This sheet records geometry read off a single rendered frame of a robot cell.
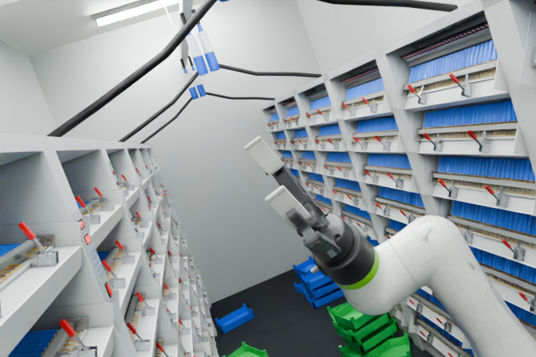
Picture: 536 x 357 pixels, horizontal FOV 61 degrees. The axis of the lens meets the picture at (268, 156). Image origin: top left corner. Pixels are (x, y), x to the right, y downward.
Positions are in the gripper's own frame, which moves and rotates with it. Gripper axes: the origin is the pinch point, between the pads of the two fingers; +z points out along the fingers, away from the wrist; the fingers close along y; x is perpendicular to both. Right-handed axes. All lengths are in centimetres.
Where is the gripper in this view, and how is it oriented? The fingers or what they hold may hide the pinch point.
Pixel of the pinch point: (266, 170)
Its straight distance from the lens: 64.5
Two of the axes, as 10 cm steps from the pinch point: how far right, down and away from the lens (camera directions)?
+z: -5.6, -6.2, -5.4
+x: 7.9, -6.0, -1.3
